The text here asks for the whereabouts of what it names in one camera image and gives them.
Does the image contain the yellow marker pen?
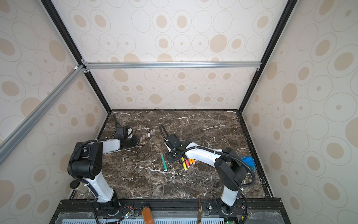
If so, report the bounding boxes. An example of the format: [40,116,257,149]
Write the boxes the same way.
[181,157,187,171]

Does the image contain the green marker pen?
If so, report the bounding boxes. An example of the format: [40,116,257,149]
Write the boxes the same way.
[160,152,168,172]

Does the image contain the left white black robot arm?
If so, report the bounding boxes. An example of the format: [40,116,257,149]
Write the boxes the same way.
[68,126,139,205]

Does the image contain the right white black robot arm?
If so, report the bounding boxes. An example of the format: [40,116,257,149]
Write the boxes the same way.
[163,134,256,211]

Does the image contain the brown wooden stick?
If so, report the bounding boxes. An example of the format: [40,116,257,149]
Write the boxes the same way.
[197,199,202,224]

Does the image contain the small black knob box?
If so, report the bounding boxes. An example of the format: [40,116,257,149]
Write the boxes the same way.
[70,180,88,194]

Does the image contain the blue round object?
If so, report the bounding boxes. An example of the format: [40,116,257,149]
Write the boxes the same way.
[241,156,255,171]

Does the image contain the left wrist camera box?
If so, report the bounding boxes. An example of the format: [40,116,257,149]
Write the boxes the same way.
[124,126,133,138]

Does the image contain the orange brown tool handle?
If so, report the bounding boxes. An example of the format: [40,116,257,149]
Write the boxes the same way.
[141,206,155,224]

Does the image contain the horizontal aluminium frame bar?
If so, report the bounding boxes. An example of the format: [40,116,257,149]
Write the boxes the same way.
[84,61,262,69]

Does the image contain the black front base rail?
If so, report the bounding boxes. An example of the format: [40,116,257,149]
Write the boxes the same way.
[50,198,290,224]

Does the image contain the left diagonal aluminium frame bar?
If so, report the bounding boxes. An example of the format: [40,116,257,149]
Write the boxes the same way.
[1,65,85,163]

